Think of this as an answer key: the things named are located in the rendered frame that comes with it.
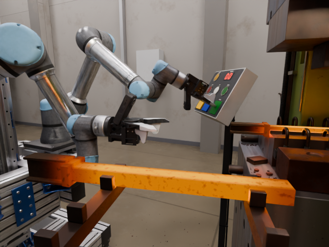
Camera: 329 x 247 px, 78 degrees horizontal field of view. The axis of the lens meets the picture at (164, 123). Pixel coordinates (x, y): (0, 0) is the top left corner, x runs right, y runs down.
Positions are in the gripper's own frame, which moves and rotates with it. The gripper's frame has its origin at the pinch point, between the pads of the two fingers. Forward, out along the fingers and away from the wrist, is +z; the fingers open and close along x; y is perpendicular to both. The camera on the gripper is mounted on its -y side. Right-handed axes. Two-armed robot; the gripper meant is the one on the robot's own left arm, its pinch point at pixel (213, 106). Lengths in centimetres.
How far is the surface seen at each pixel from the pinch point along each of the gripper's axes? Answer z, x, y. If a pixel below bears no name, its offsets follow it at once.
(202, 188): -27, -73, -19
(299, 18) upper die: -16, -54, 20
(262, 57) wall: 113, 193, 123
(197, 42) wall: 26, 249, 105
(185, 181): -29, -72, -19
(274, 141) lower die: -4, -53, -6
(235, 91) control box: 2.9, -7.0, 10.5
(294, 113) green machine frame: 17.0, -30.5, 10.0
